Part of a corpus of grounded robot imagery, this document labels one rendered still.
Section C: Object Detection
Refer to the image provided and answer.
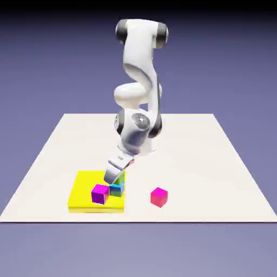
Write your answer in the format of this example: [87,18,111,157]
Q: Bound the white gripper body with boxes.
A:
[103,165,122,186]

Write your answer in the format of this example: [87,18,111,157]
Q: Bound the small green cube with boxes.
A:
[113,170,126,186]

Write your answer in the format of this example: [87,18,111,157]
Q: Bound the small blue cube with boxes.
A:
[108,181,126,198]

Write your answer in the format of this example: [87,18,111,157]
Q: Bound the small purple cube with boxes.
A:
[91,183,110,205]

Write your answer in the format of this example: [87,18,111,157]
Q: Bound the small pink cube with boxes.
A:
[150,187,169,208]

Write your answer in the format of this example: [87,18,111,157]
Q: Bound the large yellow box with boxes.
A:
[67,170,126,214]

